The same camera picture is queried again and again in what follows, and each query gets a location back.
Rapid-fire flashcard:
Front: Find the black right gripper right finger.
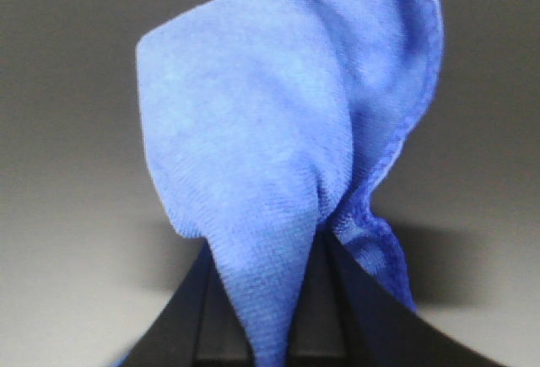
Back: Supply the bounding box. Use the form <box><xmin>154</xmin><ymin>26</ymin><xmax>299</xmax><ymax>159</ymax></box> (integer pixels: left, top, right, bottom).
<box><xmin>287</xmin><ymin>230</ymin><xmax>497</xmax><ymax>366</ymax></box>

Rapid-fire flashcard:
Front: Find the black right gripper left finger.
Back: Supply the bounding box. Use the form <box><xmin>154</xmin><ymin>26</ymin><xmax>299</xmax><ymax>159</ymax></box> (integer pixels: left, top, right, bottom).
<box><xmin>121</xmin><ymin>244</ymin><xmax>254</xmax><ymax>367</ymax></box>

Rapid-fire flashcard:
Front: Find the blue microfiber cloth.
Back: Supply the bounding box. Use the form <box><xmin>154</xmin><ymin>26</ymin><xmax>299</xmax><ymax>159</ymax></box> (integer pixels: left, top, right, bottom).
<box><xmin>136</xmin><ymin>0</ymin><xmax>444</xmax><ymax>366</ymax></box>

